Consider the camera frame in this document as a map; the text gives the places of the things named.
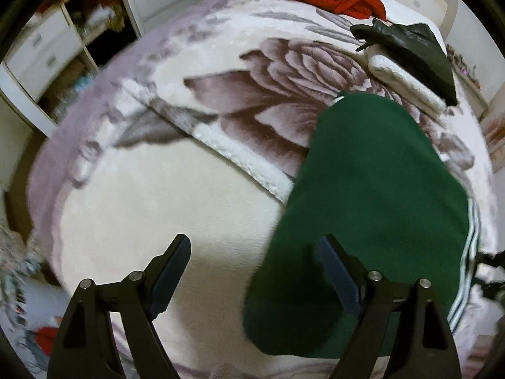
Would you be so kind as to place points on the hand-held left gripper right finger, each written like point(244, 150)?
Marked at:
point(339, 276)

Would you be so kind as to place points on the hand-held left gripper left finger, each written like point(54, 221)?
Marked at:
point(171, 274)

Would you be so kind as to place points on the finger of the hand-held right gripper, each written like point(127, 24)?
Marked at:
point(492, 259)

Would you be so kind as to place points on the green and white jacket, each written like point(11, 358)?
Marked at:
point(374, 189)

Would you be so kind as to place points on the floral plush blanket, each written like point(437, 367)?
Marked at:
point(158, 158)

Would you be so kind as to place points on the red object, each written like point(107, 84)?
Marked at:
point(48, 337)

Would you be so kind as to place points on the white folded garment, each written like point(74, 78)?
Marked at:
point(402, 81)

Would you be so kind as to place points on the dark green folded garment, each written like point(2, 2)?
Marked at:
point(414, 49)

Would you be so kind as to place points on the white drawer unit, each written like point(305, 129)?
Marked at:
point(39, 53)

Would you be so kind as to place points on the white headboard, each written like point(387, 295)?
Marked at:
point(418, 0)

